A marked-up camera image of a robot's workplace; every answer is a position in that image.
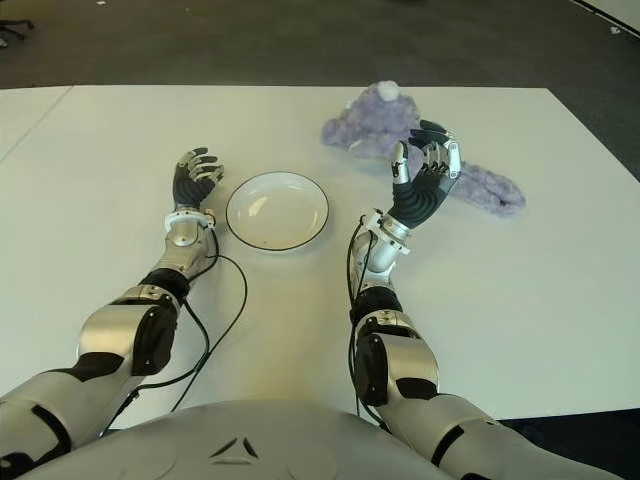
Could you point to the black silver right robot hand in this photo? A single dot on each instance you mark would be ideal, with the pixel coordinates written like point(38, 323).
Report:
point(417, 200)

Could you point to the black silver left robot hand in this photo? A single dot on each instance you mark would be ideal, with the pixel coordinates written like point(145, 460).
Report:
point(192, 187)

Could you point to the purple plush bunny doll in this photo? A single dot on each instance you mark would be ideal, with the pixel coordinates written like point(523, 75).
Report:
point(375, 115)

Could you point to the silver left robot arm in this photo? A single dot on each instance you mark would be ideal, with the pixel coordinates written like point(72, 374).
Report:
point(115, 330)

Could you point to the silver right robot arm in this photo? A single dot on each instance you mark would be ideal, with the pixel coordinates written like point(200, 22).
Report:
point(405, 360)

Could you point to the white plate with black rim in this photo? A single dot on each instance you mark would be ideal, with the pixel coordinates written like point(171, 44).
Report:
point(277, 215)

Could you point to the black office chair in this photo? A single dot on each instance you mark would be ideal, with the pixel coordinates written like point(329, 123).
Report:
point(20, 27)

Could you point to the grey robot torso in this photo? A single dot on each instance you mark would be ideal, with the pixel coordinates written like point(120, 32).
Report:
point(240, 440)

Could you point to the white desk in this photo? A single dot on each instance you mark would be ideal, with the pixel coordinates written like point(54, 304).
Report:
point(615, 6)

